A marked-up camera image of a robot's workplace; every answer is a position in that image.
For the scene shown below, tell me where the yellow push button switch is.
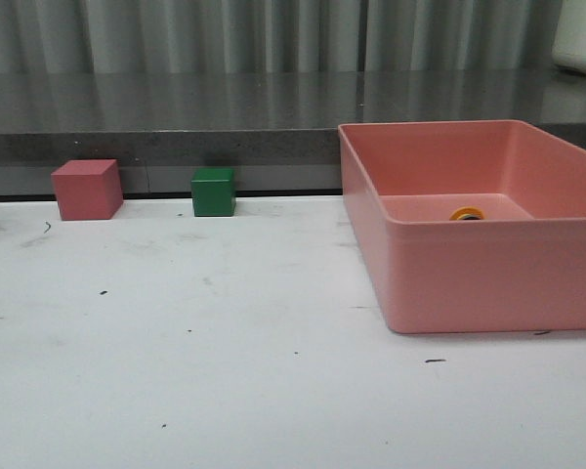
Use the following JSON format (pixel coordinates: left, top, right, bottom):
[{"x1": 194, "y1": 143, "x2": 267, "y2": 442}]
[{"x1": 449, "y1": 206, "x2": 485, "y2": 221}]

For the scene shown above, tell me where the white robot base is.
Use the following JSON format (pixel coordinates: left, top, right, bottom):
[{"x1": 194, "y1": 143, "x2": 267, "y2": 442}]
[{"x1": 552, "y1": 0, "x2": 586, "y2": 74}]

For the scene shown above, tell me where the green cube block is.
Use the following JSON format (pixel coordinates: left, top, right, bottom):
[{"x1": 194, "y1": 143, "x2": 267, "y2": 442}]
[{"x1": 190, "y1": 167, "x2": 235, "y2": 217}]

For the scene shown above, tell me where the grey stone counter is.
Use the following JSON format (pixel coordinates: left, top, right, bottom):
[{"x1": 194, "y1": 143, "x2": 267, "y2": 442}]
[{"x1": 0, "y1": 69, "x2": 586, "y2": 200}]

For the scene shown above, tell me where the pink cube block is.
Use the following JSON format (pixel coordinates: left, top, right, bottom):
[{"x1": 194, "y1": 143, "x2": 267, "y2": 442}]
[{"x1": 51, "y1": 159, "x2": 124, "y2": 221}]

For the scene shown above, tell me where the pink plastic bin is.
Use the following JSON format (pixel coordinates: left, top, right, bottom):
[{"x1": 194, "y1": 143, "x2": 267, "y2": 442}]
[{"x1": 338, "y1": 120, "x2": 586, "y2": 333}]

